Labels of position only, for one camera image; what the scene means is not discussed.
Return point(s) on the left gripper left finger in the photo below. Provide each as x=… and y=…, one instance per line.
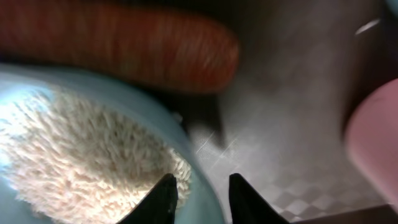
x=158, y=206

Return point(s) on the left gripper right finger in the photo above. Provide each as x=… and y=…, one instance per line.
x=247, y=206

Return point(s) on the light blue bowl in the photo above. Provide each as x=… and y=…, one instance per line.
x=203, y=206

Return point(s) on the pink cup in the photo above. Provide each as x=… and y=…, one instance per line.
x=371, y=140

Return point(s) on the white rice pile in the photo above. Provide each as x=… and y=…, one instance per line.
x=77, y=161

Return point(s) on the orange carrot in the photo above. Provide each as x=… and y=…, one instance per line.
x=162, y=48

